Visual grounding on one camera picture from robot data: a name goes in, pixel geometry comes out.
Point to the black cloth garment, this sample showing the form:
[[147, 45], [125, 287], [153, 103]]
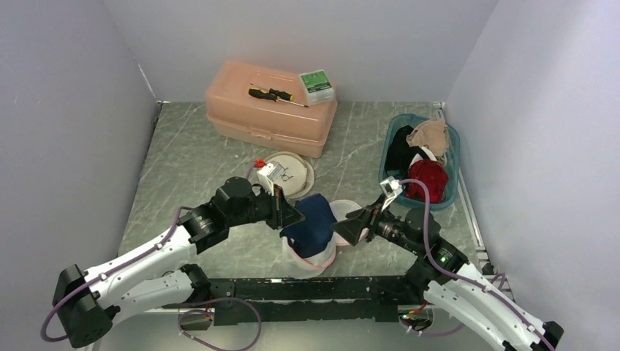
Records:
[[400, 154]]

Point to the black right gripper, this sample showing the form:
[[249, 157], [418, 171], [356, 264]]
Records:
[[352, 225]]

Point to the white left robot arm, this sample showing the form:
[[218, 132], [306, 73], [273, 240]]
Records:
[[88, 303]]

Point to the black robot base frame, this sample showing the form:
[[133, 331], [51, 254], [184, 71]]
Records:
[[238, 300]]

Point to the beige pink bra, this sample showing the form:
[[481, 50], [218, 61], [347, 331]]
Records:
[[432, 134]]

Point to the green white small box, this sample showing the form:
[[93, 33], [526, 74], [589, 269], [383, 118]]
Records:
[[317, 87]]

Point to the clear round lidded container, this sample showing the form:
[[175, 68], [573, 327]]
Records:
[[305, 268]]

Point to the pink plastic toolbox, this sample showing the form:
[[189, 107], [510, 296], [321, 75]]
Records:
[[278, 125]]

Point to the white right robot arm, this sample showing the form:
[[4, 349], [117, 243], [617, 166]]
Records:
[[443, 276]]

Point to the navy blue bra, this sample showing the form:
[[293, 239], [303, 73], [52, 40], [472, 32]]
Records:
[[311, 236]]

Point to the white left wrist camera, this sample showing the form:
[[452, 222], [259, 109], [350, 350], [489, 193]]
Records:
[[268, 174]]

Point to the white mesh laundry bag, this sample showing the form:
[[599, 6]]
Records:
[[299, 177]]

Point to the black yellow screwdriver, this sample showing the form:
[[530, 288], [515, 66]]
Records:
[[273, 95]]

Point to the red lace bra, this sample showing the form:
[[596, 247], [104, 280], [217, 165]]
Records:
[[433, 175]]

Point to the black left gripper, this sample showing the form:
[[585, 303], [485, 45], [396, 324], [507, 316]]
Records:
[[286, 213]]

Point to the black white bra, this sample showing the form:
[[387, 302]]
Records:
[[423, 154]]

